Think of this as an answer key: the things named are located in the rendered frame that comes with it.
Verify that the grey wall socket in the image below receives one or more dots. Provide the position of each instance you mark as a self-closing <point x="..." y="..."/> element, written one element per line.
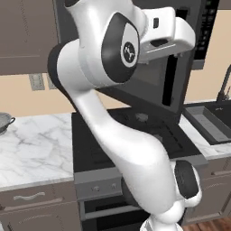
<point x="51" y="82"/>
<point x="36" y="82"/>

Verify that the dark grey microwave oven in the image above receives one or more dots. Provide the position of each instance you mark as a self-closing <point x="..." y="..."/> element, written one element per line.
<point x="207" y="30"/>

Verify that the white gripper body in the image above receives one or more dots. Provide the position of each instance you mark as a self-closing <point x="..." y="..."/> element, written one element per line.
<point x="185" y="34"/>

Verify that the brown cupboard door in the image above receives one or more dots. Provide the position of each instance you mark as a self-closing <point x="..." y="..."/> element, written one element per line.
<point x="39" y="219"/>
<point x="213" y="200"/>

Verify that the dark grey sink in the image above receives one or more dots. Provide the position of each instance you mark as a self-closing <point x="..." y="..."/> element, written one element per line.
<point x="210" y="123"/>

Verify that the brown drawer front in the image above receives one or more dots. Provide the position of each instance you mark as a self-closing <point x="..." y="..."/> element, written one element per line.
<point x="218" y="168"/>
<point x="36" y="197"/>

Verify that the black hob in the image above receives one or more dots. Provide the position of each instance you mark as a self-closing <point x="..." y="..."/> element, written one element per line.
<point x="87" y="144"/>

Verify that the grey metal pan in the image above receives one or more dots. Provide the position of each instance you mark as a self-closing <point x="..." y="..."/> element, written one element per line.
<point x="4" y="121"/>

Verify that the grey oven knob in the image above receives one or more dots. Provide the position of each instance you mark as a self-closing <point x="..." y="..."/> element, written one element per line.
<point x="96" y="189"/>
<point x="114" y="186"/>

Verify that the black tap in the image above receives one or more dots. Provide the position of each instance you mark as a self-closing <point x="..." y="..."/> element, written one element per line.
<point x="224" y="84"/>

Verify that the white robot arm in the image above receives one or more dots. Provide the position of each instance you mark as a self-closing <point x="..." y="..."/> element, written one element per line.
<point x="99" y="60"/>

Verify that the brown wall cupboard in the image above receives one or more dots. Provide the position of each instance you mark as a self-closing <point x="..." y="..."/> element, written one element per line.
<point x="225" y="4"/>
<point x="27" y="36"/>

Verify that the dark grey microwave door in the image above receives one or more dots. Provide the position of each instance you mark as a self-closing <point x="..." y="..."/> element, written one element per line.
<point x="150" y="81"/>

